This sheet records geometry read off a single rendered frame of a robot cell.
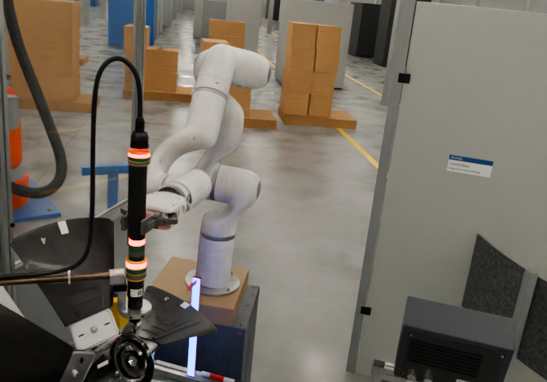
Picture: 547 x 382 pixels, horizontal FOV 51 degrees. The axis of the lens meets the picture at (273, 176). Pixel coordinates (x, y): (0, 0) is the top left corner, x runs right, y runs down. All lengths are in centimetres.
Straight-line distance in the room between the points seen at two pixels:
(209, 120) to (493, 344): 87
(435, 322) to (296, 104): 802
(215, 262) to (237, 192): 26
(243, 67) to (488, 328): 92
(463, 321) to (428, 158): 145
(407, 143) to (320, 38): 651
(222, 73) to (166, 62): 893
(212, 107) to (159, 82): 901
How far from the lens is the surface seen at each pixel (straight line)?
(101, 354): 124
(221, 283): 196
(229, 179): 181
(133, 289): 127
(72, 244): 135
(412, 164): 287
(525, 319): 273
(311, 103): 940
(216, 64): 150
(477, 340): 149
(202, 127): 143
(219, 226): 186
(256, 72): 163
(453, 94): 280
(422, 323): 149
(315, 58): 930
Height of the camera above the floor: 196
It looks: 18 degrees down
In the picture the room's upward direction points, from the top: 6 degrees clockwise
